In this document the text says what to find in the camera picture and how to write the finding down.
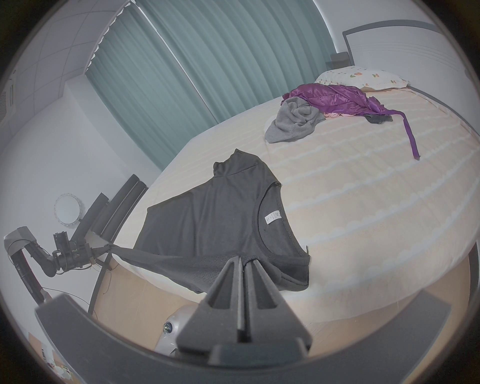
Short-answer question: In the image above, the bed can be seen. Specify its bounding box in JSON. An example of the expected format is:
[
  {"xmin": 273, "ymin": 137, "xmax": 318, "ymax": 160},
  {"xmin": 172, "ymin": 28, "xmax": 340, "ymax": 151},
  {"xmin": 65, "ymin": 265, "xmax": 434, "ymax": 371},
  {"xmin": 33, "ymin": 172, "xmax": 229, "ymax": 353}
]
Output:
[{"xmin": 88, "ymin": 20, "xmax": 480, "ymax": 332}]

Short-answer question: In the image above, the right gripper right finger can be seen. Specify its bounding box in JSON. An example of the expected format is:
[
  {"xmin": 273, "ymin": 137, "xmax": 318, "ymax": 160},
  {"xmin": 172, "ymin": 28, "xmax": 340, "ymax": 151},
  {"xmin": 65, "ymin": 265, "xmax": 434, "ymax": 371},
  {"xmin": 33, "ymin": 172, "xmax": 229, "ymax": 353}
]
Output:
[{"xmin": 244, "ymin": 259, "xmax": 313, "ymax": 350}]

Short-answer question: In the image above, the black T-shirt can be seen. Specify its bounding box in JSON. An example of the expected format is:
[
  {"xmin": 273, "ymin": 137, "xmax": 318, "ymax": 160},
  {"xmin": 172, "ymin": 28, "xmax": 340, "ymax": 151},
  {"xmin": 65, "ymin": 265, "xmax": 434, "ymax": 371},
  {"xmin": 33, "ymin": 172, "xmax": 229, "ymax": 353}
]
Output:
[{"xmin": 107, "ymin": 149, "xmax": 311, "ymax": 294}]

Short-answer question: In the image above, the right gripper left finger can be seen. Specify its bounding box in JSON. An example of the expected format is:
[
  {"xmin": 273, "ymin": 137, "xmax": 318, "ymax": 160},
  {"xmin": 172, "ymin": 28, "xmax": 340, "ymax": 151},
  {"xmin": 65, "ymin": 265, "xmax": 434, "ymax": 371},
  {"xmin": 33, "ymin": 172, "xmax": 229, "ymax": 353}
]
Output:
[{"xmin": 177, "ymin": 257, "xmax": 241, "ymax": 352}]

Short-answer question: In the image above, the white printed pillow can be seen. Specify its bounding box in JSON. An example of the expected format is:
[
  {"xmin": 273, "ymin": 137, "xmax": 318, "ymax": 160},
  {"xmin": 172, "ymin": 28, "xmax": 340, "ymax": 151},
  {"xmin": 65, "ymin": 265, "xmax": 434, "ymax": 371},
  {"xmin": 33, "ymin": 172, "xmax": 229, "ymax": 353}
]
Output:
[{"xmin": 314, "ymin": 65, "xmax": 410, "ymax": 92}]

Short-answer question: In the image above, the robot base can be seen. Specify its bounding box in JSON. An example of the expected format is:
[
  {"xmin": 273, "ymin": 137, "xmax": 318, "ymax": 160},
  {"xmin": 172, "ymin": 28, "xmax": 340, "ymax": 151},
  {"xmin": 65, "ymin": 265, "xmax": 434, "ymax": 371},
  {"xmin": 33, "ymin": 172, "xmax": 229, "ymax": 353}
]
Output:
[{"xmin": 154, "ymin": 304, "xmax": 199, "ymax": 355}]

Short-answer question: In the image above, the purple satin garment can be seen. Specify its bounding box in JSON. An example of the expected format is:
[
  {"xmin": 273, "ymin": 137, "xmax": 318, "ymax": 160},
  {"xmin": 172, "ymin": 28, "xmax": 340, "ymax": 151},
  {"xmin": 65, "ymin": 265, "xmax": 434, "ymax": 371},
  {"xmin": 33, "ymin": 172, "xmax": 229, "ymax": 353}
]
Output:
[{"xmin": 282, "ymin": 83, "xmax": 421, "ymax": 160}]

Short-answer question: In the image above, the blue-green curtain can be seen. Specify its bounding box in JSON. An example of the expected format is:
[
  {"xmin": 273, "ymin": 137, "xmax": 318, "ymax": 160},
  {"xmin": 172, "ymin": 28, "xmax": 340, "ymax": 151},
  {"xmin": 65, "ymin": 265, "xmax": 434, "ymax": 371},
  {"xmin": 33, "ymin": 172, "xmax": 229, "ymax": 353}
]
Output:
[
  {"xmin": 85, "ymin": 5, "xmax": 219, "ymax": 171},
  {"xmin": 135, "ymin": 0, "xmax": 338, "ymax": 124}
]

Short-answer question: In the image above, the round white framed mirror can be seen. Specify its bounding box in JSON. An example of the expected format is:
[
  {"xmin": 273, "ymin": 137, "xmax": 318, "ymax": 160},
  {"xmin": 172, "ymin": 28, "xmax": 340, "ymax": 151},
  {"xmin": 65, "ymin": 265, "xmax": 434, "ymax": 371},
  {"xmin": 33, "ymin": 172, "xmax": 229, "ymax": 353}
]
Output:
[{"xmin": 54, "ymin": 193, "xmax": 82, "ymax": 226}]

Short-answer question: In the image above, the grey knit garment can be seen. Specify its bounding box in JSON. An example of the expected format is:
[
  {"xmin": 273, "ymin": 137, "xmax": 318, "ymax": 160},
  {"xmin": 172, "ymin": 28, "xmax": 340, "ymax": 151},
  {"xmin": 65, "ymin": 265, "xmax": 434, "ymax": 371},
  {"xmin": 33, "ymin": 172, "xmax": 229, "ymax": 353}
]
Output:
[{"xmin": 264, "ymin": 97, "xmax": 326, "ymax": 144}]

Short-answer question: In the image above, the grey bedside table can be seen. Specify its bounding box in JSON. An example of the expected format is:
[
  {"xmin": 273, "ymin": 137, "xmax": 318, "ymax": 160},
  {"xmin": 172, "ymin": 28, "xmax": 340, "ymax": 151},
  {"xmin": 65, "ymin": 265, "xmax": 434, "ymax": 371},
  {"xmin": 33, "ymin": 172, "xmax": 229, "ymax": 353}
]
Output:
[{"xmin": 326, "ymin": 52, "xmax": 351, "ymax": 72}]

